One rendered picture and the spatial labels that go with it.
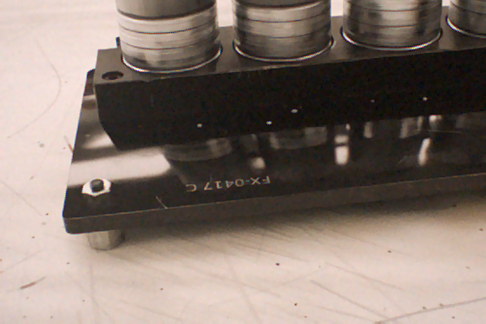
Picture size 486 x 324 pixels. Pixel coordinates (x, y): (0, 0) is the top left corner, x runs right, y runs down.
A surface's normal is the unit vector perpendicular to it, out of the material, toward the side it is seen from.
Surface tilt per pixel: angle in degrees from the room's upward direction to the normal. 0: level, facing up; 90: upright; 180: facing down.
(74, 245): 0
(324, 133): 0
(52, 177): 0
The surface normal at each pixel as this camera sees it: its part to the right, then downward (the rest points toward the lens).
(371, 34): -0.52, 0.45
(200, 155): -0.06, -0.87
